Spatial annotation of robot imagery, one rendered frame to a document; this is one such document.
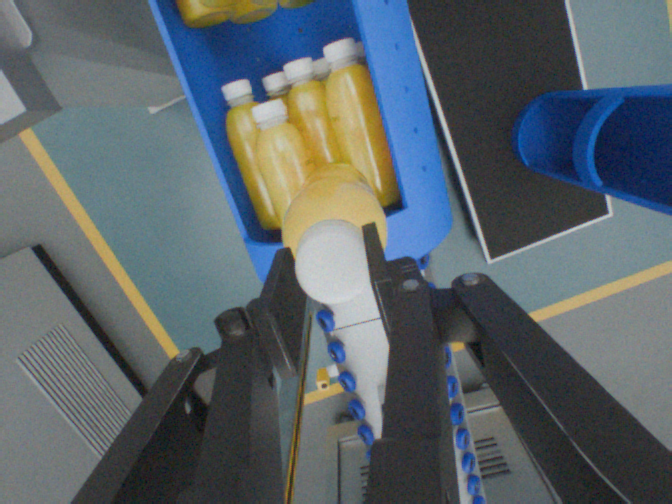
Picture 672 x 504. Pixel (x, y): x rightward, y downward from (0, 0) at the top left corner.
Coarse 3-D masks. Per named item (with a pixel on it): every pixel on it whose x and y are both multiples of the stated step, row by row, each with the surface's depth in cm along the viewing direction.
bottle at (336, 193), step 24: (336, 168) 32; (312, 192) 24; (336, 192) 23; (360, 192) 24; (288, 216) 24; (312, 216) 22; (336, 216) 22; (360, 216) 22; (384, 216) 25; (288, 240) 23; (384, 240) 24
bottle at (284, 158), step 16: (272, 128) 47; (288, 128) 47; (256, 144) 48; (272, 144) 47; (288, 144) 47; (304, 144) 48; (272, 160) 47; (288, 160) 47; (304, 160) 48; (272, 176) 48; (288, 176) 48; (304, 176) 48; (272, 192) 49; (288, 192) 48
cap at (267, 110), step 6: (270, 102) 46; (276, 102) 47; (252, 108) 47; (258, 108) 47; (264, 108) 46; (270, 108) 46; (276, 108) 47; (282, 108) 48; (258, 114) 47; (264, 114) 47; (270, 114) 47; (276, 114) 47; (258, 120) 48
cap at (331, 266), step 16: (304, 240) 20; (320, 240) 19; (336, 240) 19; (352, 240) 19; (304, 256) 19; (320, 256) 19; (336, 256) 19; (352, 256) 19; (304, 272) 20; (320, 272) 20; (336, 272) 20; (352, 272) 20; (368, 272) 20; (304, 288) 20; (320, 288) 20; (336, 288) 20; (352, 288) 20
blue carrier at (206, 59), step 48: (336, 0) 56; (384, 0) 38; (192, 48) 51; (240, 48) 57; (288, 48) 60; (384, 48) 38; (192, 96) 46; (384, 96) 39; (432, 144) 45; (240, 192) 56; (432, 192) 45; (432, 240) 45
